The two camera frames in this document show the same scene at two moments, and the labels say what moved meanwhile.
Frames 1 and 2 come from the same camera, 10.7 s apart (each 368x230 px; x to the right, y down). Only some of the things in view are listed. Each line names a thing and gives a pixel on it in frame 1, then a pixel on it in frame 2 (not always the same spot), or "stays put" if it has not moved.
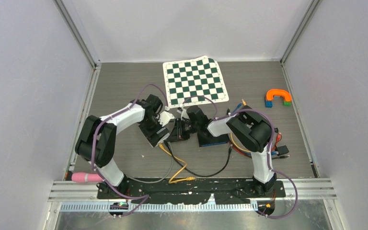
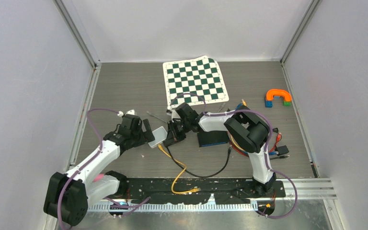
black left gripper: x=158 y=127 -> x=143 y=139
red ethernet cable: x=280 y=136 stays put
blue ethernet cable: x=272 y=153 stays put
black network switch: x=207 y=139 stays put
